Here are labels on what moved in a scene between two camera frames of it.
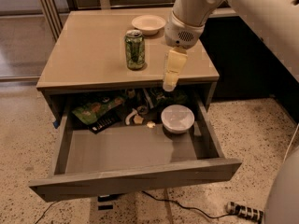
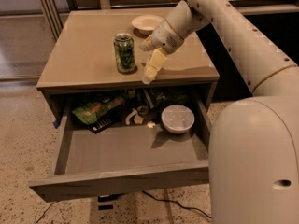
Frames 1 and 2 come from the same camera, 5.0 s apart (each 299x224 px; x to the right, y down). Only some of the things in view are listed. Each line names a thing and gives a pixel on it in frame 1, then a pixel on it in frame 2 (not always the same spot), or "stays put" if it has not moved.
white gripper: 179,33 -> 164,36
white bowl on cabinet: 149,24 stays put
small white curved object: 127,119 stays put
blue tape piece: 56,124 stays put
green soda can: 135,47 -> 124,48
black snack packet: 105,122 stays put
